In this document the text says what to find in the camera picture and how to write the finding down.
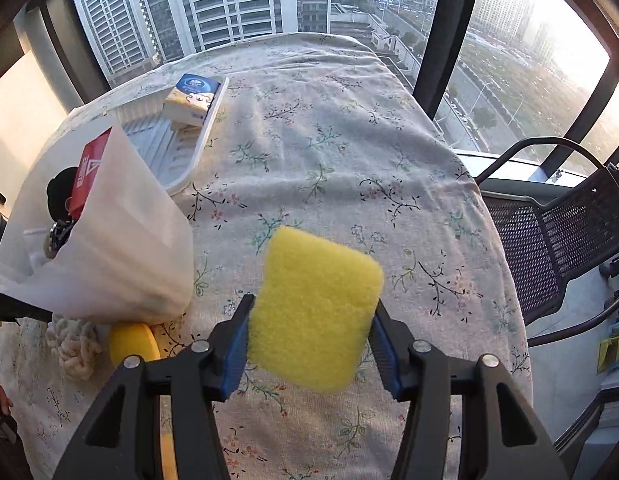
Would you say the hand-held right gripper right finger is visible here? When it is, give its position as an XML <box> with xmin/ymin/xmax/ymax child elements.
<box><xmin>372</xmin><ymin>300</ymin><xmax>567</xmax><ymax>480</ymax></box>

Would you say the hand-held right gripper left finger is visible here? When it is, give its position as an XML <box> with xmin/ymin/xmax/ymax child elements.
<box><xmin>52</xmin><ymin>292</ymin><xmax>257</xmax><ymax>480</ymax></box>

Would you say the yellow rectangular sponge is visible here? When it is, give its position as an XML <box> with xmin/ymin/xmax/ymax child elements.
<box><xmin>246</xmin><ymin>225</ymin><xmax>385</xmax><ymax>393</ymax></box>

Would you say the yellow lemon-shaped sponge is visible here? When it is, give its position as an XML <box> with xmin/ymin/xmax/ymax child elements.
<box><xmin>109</xmin><ymin>322</ymin><xmax>162</xmax><ymax>368</ymax></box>

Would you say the beige chenille scrunchie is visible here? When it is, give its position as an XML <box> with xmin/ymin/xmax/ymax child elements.
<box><xmin>45</xmin><ymin>316</ymin><xmax>107</xmax><ymax>380</ymax></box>

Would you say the white plastic tray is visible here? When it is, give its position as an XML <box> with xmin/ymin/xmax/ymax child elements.
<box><xmin>104</xmin><ymin>75</ymin><xmax>230</xmax><ymax>196</ymax></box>

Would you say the blue and yellow tissue pack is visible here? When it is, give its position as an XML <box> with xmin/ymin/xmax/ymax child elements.
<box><xmin>162</xmin><ymin>73</ymin><xmax>225</xmax><ymax>127</ymax></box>

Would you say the white plastic bin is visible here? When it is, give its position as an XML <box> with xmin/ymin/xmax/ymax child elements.
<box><xmin>0</xmin><ymin>122</ymin><xmax>195</xmax><ymax>323</ymax></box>

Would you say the black mesh chair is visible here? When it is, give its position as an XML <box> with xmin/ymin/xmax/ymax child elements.
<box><xmin>477</xmin><ymin>136</ymin><xmax>619</xmax><ymax>348</ymax></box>

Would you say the floral tablecloth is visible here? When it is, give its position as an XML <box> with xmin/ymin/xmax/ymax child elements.
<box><xmin>0</xmin><ymin>32</ymin><xmax>535</xmax><ymax>480</ymax></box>

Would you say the dark metal object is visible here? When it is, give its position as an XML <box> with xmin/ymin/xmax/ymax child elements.
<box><xmin>44</xmin><ymin>220</ymin><xmax>77</xmax><ymax>261</ymax></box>

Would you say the yellow-green item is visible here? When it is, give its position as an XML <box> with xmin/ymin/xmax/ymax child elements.
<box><xmin>597</xmin><ymin>330</ymin><xmax>619</xmax><ymax>376</ymax></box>

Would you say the red box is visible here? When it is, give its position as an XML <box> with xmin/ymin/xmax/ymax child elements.
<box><xmin>68</xmin><ymin>127</ymin><xmax>112</xmax><ymax>216</ymax></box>

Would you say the black round object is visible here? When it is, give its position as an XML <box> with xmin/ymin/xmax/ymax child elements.
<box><xmin>46</xmin><ymin>166</ymin><xmax>80</xmax><ymax>221</ymax></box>

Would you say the black window frame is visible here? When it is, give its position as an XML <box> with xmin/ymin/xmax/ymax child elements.
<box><xmin>14</xmin><ymin>0</ymin><xmax>619</xmax><ymax>181</ymax></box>

